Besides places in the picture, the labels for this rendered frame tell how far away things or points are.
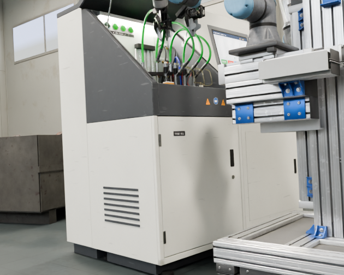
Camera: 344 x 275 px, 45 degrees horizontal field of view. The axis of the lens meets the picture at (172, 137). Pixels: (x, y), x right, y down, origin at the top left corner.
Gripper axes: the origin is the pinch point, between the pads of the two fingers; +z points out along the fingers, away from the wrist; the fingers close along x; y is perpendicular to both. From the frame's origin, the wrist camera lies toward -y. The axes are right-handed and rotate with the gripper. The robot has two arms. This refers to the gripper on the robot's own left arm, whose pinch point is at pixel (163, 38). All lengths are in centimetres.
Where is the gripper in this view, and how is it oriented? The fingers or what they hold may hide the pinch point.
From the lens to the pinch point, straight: 230.1
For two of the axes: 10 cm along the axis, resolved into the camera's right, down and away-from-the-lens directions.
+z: 0.9, 7.1, 7.0
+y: 3.0, 6.5, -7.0
